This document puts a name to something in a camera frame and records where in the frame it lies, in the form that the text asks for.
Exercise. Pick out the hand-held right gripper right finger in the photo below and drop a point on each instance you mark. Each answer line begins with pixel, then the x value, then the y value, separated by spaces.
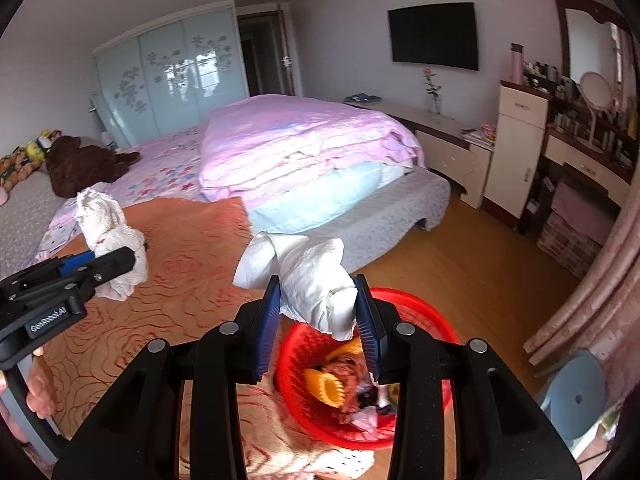
pixel 370 330

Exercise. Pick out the cream dressing table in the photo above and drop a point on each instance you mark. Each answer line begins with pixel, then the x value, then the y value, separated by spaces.
pixel 585 167

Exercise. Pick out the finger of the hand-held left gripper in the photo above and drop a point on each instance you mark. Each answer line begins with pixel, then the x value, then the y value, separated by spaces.
pixel 110 265
pixel 77 262

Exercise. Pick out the brick pattern storage box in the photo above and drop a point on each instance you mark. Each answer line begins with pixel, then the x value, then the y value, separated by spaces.
pixel 567 247

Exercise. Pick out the row of cosmetic bottles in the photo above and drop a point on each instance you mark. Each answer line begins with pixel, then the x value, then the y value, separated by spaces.
pixel 545 77

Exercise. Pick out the yellow green plush toy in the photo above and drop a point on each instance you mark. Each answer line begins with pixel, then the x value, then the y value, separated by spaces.
pixel 34 149

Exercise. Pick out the blue round stool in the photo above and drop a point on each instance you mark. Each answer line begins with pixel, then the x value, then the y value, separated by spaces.
pixel 575 390

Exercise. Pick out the red plastic basket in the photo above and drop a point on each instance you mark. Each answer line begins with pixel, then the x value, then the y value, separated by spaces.
pixel 320 425

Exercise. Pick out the pink folded cloth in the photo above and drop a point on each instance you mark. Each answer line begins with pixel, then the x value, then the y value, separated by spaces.
pixel 582 210

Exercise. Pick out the pink quilt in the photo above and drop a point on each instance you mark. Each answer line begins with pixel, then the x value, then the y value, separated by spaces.
pixel 300 140

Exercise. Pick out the round white vanity mirror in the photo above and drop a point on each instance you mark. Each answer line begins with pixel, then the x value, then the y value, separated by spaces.
pixel 595 91

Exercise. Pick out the grey upholstered bed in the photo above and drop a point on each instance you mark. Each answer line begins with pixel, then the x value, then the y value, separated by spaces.
pixel 390 210

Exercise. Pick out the tiger plush toy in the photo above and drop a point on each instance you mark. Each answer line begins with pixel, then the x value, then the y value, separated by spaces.
pixel 20 165

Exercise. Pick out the penguin plush toy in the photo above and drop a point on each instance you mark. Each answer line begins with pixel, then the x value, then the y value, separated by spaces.
pixel 49 139

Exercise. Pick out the wooden frame wall mirror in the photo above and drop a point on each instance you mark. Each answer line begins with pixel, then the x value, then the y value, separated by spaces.
pixel 590 35

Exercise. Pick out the yellow foam packing sheet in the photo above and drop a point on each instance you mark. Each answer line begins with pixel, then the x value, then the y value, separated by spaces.
pixel 325 385

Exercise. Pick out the white cloth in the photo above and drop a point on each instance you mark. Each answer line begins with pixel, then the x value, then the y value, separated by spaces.
pixel 305 270
pixel 107 225

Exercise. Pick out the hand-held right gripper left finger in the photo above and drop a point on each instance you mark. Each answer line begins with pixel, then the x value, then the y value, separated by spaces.
pixel 265 330

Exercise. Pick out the pink box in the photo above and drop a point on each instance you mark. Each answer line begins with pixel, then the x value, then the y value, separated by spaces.
pixel 482 134

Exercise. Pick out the pink thermos bottle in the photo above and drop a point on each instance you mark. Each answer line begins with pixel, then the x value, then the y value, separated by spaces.
pixel 516 65

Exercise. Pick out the orange rose pattern blanket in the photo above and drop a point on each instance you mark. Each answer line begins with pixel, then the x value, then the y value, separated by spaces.
pixel 175 270

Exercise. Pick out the person's left hand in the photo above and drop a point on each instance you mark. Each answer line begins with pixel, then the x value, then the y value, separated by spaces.
pixel 40 390

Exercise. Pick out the glass door wardrobe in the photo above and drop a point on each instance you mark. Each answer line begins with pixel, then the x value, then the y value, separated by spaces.
pixel 175 70

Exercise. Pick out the rose in glass vase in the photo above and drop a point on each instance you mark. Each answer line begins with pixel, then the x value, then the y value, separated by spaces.
pixel 434 102

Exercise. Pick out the low cream cabinet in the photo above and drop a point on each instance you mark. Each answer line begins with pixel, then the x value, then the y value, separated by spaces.
pixel 445 155

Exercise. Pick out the floral pink bed sheet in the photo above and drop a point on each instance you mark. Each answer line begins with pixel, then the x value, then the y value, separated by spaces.
pixel 160 165

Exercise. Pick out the pink curtain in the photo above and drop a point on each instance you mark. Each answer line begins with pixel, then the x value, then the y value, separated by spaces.
pixel 590 300

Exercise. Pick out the brown teddy bear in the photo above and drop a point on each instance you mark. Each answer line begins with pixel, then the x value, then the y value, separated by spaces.
pixel 85 165

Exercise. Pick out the brown crumpled wrapper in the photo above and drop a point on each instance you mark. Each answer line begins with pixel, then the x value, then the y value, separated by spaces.
pixel 350 372

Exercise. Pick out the black wall television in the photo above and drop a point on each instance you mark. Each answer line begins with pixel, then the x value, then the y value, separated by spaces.
pixel 432 35

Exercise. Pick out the light blue pillow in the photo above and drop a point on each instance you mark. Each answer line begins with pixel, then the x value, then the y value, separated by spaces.
pixel 310 200

